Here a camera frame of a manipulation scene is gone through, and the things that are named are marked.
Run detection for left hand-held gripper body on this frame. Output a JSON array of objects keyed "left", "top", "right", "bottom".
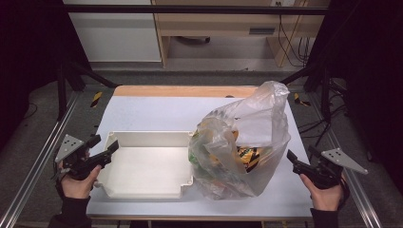
[{"left": 54, "top": 134, "right": 112, "bottom": 181}]

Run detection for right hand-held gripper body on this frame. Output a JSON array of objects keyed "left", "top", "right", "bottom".
[{"left": 293, "top": 147, "right": 369, "bottom": 190}]

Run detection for white plastic bin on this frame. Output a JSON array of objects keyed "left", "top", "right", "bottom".
[{"left": 94, "top": 130, "right": 195, "bottom": 200}]

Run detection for clear plastic bag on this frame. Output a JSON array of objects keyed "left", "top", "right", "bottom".
[{"left": 188, "top": 80, "right": 292, "bottom": 201}]

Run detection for person's right hand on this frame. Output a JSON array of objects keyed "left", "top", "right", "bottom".
[{"left": 299, "top": 174, "right": 345, "bottom": 211}]

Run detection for person's left hand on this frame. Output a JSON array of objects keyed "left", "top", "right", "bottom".
[{"left": 58, "top": 164, "right": 103, "bottom": 200}]

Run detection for yellow black floor tape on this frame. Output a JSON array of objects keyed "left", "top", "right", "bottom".
[
  {"left": 293, "top": 92, "right": 312, "bottom": 107},
  {"left": 90, "top": 91, "right": 104, "bottom": 108}
]

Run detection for white table board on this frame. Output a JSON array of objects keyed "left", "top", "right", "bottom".
[{"left": 86, "top": 96, "right": 315, "bottom": 219}]

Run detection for black metal stand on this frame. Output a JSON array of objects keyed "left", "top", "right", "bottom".
[
  {"left": 269, "top": 61, "right": 334, "bottom": 123},
  {"left": 56, "top": 60, "right": 120, "bottom": 122}
]

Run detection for white cabinet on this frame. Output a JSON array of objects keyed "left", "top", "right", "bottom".
[{"left": 63, "top": 0, "right": 163, "bottom": 64}]

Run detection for black curtain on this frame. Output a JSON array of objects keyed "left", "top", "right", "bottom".
[
  {"left": 0, "top": 0, "right": 93, "bottom": 150},
  {"left": 305, "top": 0, "right": 403, "bottom": 194}
]

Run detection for wooden desk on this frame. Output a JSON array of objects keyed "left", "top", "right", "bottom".
[{"left": 151, "top": 0, "right": 331, "bottom": 68}]

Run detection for black floor cables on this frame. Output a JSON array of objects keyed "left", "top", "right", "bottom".
[{"left": 297, "top": 104, "right": 348, "bottom": 148}]

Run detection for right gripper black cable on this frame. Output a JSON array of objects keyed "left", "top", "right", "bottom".
[{"left": 336, "top": 177, "right": 352, "bottom": 210}]

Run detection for aluminium floor rail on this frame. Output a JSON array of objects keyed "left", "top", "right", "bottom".
[
  {"left": 0, "top": 91, "right": 80, "bottom": 228},
  {"left": 308, "top": 91, "right": 383, "bottom": 228}
]

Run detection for black hanging cables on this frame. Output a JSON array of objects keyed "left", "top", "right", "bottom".
[{"left": 278, "top": 13, "right": 313, "bottom": 68}]

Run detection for black metal frame bar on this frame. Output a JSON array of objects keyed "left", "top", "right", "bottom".
[{"left": 61, "top": 4, "right": 329, "bottom": 16}]

